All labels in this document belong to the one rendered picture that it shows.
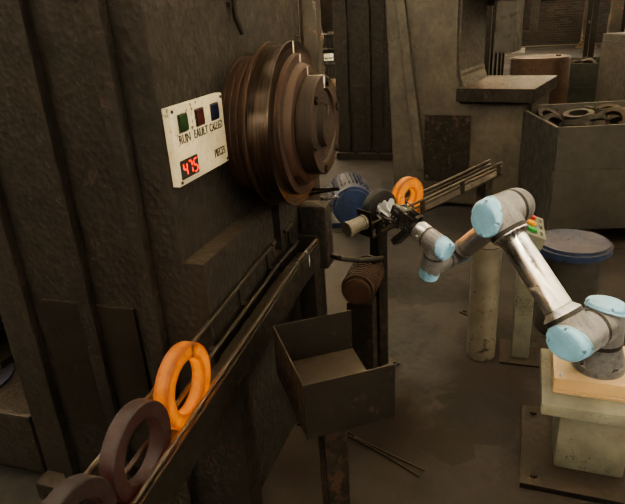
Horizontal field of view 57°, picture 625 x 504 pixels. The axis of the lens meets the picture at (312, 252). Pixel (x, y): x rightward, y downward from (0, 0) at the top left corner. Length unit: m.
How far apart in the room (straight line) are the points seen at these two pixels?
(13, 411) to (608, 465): 1.93
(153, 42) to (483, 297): 1.64
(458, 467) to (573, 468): 0.36
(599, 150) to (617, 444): 2.06
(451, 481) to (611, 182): 2.30
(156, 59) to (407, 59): 3.19
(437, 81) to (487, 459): 2.89
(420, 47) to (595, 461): 3.09
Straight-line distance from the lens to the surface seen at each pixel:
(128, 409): 1.11
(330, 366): 1.44
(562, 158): 3.64
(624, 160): 3.78
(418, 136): 4.41
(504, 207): 1.78
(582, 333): 1.75
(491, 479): 2.06
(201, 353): 1.29
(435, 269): 2.08
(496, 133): 4.26
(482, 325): 2.49
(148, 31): 1.33
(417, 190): 2.33
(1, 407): 2.26
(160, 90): 1.35
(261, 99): 1.52
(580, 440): 2.05
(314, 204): 2.00
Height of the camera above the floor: 1.41
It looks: 23 degrees down
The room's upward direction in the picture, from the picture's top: 4 degrees counter-clockwise
